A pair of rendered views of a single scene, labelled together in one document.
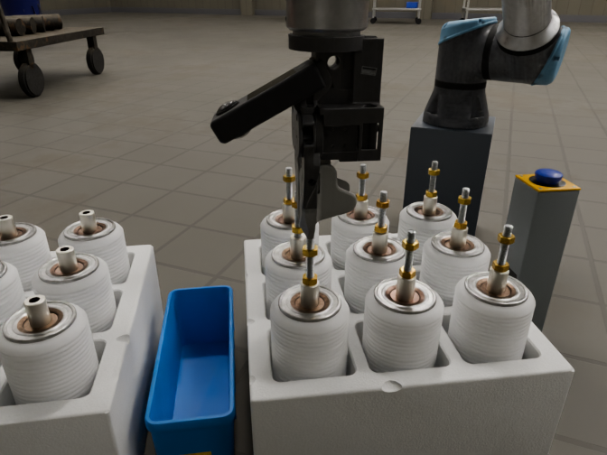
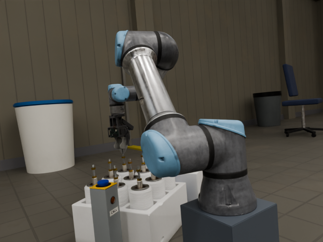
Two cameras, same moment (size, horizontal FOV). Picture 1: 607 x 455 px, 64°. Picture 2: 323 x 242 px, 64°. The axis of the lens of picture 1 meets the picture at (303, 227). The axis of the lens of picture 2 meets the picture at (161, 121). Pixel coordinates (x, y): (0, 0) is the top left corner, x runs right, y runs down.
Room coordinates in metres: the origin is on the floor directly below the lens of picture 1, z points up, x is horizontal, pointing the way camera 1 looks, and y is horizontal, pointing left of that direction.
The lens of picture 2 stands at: (1.42, -1.01, 0.58)
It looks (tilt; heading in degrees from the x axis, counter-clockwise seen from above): 3 degrees down; 124
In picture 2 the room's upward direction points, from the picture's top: 5 degrees counter-clockwise
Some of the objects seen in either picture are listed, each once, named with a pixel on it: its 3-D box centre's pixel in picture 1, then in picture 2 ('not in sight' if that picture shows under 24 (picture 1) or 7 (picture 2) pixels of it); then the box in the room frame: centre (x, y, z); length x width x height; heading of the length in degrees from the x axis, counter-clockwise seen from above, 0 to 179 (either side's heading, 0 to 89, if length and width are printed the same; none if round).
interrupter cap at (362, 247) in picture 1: (378, 249); (131, 177); (0.62, -0.11, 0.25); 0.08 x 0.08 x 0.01
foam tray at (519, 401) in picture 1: (372, 338); (134, 211); (0.62, -0.11, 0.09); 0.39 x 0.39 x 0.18; 7
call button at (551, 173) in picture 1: (547, 178); (103, 183); (0.73, -0.39, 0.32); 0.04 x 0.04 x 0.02
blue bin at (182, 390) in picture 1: (200, 372); not in sight; (0.58, 0.16, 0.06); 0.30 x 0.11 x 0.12; 8
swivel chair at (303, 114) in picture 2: not in sight; (300, 98); (1.07, 3.08, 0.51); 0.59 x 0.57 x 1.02; 156
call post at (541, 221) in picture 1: (527, 266); (107, 228); (0.73, -0.39, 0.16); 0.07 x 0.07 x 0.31; 7
